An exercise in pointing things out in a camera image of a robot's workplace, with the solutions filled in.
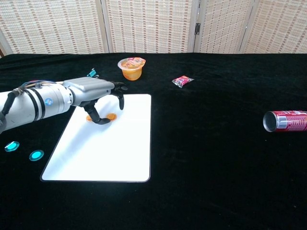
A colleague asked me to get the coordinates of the woven bamboo screen panel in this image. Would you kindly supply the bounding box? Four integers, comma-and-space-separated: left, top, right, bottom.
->
193, 0, 261, 54
0, 0, 110, 56
239, 0, 307, 55
99, 0, 201, 54

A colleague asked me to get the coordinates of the orange jelly cup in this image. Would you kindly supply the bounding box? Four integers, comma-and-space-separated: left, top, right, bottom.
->
117, 57, 147, 81

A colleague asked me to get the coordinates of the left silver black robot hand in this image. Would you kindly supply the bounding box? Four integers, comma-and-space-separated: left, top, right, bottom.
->
62, 76, 129, 126

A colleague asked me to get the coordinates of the black velvet tablecloth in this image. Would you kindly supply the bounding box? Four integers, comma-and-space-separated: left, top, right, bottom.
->
0, 52, 307, 230

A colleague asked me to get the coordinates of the red soda can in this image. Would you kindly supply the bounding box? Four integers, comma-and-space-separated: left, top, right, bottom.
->
262, 110, 307, 133

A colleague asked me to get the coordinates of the cyan disc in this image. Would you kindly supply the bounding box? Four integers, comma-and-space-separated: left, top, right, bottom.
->
28, 149, 45, 162
4, 141, 20, 153

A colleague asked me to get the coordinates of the red snack packet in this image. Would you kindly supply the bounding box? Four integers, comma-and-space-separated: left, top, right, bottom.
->
171, 75, 195, 89

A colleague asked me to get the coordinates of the white rectangular board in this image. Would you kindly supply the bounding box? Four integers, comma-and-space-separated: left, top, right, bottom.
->
40, 93, 152, 183

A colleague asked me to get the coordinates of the teal binder clip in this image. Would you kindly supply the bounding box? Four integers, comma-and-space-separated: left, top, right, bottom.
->
86, 68, 100, 79

